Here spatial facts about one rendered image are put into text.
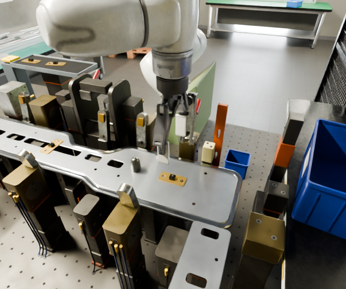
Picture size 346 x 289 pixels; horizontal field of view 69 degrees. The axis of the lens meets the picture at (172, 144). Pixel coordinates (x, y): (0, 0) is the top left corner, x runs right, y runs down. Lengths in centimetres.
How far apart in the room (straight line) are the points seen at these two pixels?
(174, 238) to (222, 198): 18
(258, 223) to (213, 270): 15
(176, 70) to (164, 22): 10
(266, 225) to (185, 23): 46
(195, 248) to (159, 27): 48
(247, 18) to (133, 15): 658
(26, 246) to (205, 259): 71
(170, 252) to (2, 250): 69
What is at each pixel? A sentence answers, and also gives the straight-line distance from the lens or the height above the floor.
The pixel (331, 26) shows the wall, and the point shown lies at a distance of 705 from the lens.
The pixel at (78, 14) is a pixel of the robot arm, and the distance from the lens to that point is 46.
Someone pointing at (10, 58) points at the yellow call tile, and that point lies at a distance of 147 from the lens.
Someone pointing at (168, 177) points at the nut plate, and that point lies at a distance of 78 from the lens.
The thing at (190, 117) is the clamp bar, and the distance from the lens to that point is 81.
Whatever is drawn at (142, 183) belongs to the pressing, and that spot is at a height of 100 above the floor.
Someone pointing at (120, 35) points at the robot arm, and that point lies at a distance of 47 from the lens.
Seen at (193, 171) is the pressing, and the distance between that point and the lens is 81.
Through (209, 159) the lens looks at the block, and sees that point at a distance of 83.
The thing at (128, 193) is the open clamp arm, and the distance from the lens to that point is 60.
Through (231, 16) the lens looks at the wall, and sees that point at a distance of 707.
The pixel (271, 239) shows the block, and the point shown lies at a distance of 62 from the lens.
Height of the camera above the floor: 155
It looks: 37 degrees down
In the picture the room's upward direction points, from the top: straight up
